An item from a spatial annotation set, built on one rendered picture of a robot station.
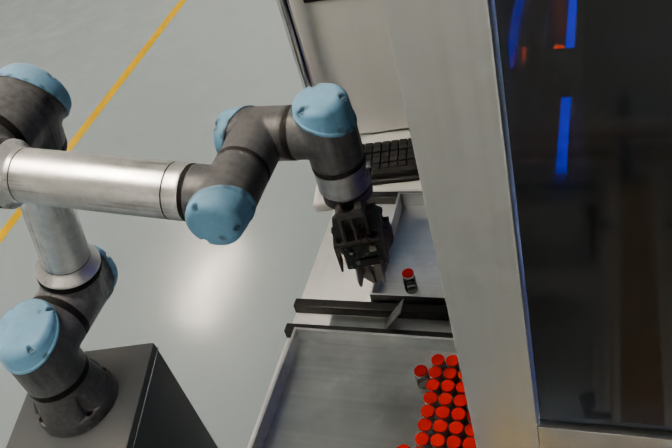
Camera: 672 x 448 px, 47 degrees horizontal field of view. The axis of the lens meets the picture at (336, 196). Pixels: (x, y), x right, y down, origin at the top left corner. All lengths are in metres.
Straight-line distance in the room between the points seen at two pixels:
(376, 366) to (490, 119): 0.81
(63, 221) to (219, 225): 0.48
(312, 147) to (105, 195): 0.27
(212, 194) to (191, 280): 1.96
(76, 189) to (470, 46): 0.65
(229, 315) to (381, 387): 1.49
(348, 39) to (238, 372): 1.22
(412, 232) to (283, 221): 1.52
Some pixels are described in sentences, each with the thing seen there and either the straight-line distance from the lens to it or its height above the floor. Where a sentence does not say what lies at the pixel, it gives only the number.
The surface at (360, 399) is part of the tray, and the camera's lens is 1.25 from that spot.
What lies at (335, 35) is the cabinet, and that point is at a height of 1.08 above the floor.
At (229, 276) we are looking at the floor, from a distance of 2.83.
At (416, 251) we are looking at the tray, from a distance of 1.43.
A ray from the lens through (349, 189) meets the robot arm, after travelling 1.04.
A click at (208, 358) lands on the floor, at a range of 2.61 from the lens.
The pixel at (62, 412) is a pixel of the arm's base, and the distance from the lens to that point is 1.51.
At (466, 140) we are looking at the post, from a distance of 0.54.
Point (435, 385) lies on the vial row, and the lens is 1.19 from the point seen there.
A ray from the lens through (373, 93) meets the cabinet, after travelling 1.80.
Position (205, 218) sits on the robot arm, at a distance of 0.93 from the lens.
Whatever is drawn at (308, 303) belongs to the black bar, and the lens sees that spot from 1.38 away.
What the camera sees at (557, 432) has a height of 1.20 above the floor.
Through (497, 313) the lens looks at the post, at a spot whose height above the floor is 1.38.
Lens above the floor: 1.90
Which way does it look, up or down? 39 degrees down
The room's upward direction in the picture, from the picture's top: 17 degrees counter-clockwise
